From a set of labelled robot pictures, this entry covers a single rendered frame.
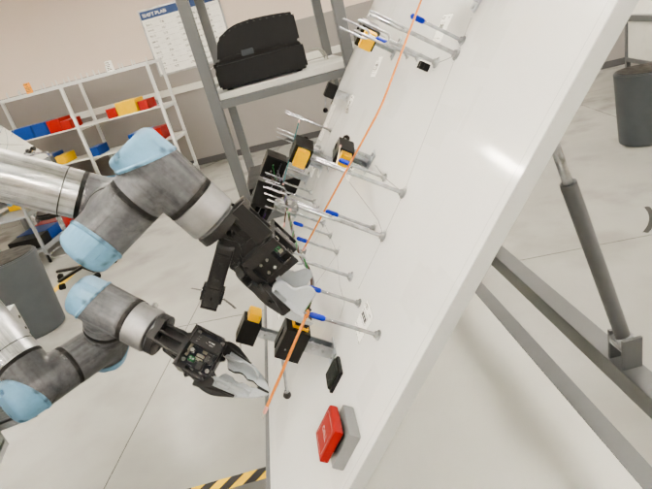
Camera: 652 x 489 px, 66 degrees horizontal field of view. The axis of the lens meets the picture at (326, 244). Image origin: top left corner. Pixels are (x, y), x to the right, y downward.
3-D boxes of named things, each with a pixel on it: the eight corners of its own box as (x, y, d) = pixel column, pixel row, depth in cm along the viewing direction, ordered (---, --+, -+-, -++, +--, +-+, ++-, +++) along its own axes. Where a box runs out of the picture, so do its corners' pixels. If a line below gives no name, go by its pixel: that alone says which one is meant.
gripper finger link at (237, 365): (269, 389, 79) (217, 362, 80) (268, 394, 84) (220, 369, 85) (278, 371, 80) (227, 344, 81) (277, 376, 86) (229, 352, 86)
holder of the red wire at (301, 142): (334, 139, 136) (297, 124, 134) (336, 160, 125) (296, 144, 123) (326, 155, 139) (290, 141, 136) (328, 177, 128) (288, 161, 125)
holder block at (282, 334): (296, 347, 83) (274, 342, 82) (309, 321, 81) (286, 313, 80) (297, 364, 79) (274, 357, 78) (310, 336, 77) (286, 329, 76)
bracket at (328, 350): (327, 347, 84) (300, 340, 83) (333, 337, 83) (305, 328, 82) (330, 365, 80) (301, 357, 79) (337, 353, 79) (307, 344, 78)
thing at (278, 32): (220, 92, 164) (201, 30, 156) (223, 87, 185) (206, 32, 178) (309, 69, 165) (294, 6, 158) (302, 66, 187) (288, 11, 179)
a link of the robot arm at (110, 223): (109, 256, 75) (160, 204, 75) (102, 285, 65) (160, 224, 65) (63, 222, 72) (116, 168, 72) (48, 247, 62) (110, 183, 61)
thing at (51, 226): (52, 263, 536) (3, 167, 494) (9, 274, 540) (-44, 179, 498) (90, 229, 626) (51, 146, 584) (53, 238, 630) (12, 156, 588)
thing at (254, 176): (250, 208, 178) (244, 190, 175) (252, 182, 211) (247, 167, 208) (340, 183, 179) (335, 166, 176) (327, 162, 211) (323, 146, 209)
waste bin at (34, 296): (12, 353, 361) (-33, 278, 337) (6, 333, 397) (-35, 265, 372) (76, 322, 384) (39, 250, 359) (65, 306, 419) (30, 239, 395)
